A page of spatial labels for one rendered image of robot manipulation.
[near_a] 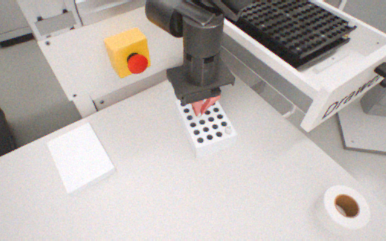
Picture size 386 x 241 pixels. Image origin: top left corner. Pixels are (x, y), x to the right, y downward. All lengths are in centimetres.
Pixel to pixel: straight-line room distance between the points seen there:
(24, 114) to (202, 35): 159
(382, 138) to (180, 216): 144
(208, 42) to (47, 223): 39
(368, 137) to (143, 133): 137
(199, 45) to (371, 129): 148
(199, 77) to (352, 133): 135
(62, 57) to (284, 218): 48
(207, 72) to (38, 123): 145
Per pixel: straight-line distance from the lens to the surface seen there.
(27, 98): 194
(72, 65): 55
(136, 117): 57
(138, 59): 50
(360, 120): 175
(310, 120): 48
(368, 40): 69
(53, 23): 50
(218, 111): 53
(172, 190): 48
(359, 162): 162
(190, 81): 42
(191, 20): 37
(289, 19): 63
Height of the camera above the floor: 120
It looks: 52 degrees down
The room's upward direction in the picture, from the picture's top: straight up
